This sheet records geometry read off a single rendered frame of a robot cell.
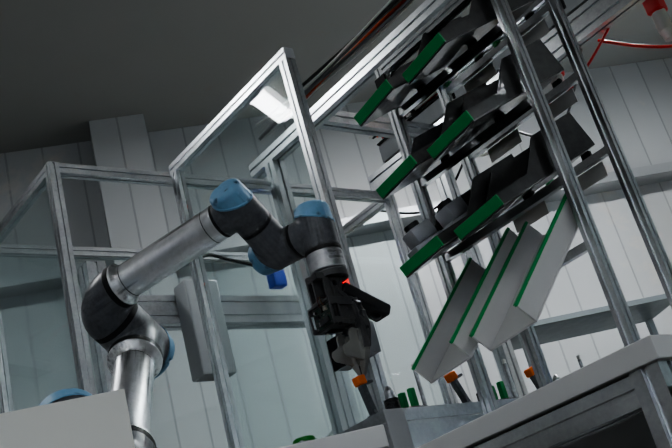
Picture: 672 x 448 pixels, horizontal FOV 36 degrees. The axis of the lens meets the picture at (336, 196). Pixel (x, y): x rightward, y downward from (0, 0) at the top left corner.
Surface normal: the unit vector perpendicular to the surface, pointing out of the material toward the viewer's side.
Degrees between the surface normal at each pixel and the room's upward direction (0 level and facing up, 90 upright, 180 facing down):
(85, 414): 90
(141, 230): 90
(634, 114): 90
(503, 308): 90
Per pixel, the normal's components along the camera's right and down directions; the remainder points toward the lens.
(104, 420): 0.16, -0.45
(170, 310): 0.58, -0.47
